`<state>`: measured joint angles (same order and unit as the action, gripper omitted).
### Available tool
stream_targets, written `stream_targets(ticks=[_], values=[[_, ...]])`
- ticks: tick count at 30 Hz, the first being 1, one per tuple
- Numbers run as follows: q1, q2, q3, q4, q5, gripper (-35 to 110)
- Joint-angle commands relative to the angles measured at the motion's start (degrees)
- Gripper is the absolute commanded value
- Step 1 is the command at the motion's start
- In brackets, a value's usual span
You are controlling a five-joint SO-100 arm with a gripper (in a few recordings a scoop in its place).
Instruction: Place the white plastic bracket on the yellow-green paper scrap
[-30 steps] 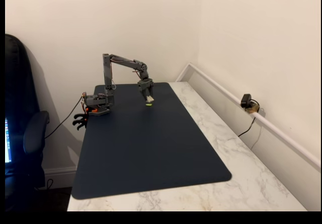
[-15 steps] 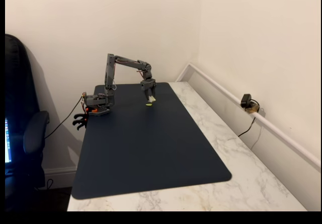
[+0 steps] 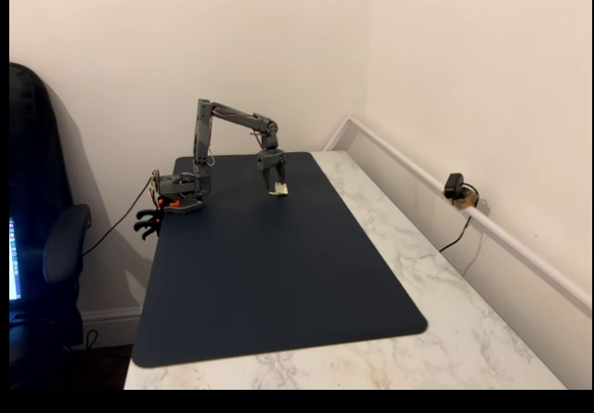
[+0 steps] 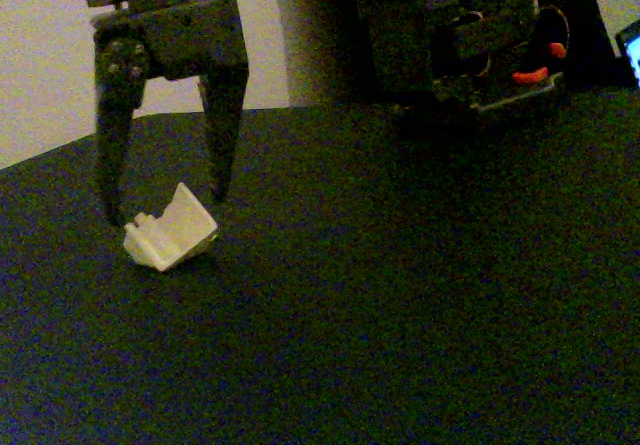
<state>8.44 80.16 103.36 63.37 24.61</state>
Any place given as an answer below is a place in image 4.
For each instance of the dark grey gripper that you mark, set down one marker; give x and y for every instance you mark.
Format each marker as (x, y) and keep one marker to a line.
(186, 35)

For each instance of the white plastic printed part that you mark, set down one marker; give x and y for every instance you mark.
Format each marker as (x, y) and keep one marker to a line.
(175, 235)

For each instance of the dark blue desk mat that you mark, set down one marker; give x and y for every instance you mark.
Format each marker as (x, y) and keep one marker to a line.
(350, 315)

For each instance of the black and orange table clamp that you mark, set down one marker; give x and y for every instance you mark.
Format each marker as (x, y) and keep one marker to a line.
(530, 75)

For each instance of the laptop with lit screen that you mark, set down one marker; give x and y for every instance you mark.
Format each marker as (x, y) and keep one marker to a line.
(634, 50)

